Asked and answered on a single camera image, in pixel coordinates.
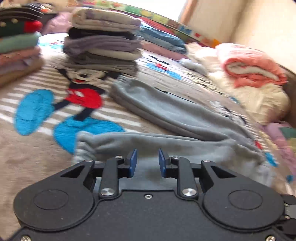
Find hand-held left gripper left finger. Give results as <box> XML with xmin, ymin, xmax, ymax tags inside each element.
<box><xmin>59</xmin><ymin>148</ymin><xmax>138</xmax><ymax>199</ymax></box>

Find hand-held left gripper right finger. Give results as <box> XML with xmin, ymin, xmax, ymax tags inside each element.
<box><xmin>158</xmin><ymin>148</ymin><xmax>235</xmax><ymax>199</ymax></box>

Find grey sweatpants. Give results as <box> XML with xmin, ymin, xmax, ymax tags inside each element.
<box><xmin>73</xmin><ymin>77</ymin><xmax>274</xmax><ymax>187</ymax></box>

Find stack of folded grey clothes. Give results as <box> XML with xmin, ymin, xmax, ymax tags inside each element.
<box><xmin>63</xmin><ymin>7</ymin><xmax>143</xmax><ymax>76</ymax></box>

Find stack of folded colourful clothes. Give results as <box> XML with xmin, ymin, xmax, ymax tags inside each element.
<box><xmin>0</xmin><ymin>6</ymin><xmax>45</xmax><ymax>88</ymax></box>

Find cartoon mouse printed blanket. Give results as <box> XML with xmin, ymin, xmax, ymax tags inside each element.
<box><xmin>0</xmin><ymin>32</ymin><xmax>296</xmax><ymax>232</ymax></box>

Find light blue plush toy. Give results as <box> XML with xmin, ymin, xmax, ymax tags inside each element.
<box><xmin>179</xmin><ymin>58</ymin><xmax>209</xmax><ymax>75</ymax></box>

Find cream quilt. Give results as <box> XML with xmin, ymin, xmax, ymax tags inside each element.
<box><xmin>185</xmin><ymin>44</ymin><xmax>291</xmax><ymax>125</ymax></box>

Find purple pillow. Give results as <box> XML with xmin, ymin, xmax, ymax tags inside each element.
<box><xmin>263</xmin><ymin>122</ymin><xmax>296</xmax><ymax>168</ymax></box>

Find blue folded blanket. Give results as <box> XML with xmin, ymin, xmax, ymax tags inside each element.
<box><xmin>138</xmin><ymin>22</ymin><xmax>188</xmax><ymax>54</ymax></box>

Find pink folded quilt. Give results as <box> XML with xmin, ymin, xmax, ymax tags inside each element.
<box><xmin>215</xmin><ymin>43</ymin><xmax>289</xmax><ymax>89</ymax></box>

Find brown curtain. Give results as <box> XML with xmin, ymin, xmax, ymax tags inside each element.
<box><xmin>178</xmin><ymin>0</ymin><xmax>200</xmax><ymax>24</ymax></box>

